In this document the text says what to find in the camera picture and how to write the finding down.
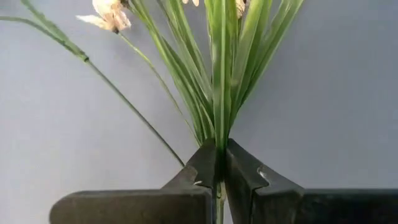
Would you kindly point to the white artificial flower bunch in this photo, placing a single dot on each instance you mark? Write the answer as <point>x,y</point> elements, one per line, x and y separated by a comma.
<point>222,93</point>

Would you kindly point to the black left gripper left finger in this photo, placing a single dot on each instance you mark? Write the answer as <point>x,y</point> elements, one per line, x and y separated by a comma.
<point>140,207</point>

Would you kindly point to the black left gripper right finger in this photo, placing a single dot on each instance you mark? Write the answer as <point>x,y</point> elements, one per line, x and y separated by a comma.
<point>295,207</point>

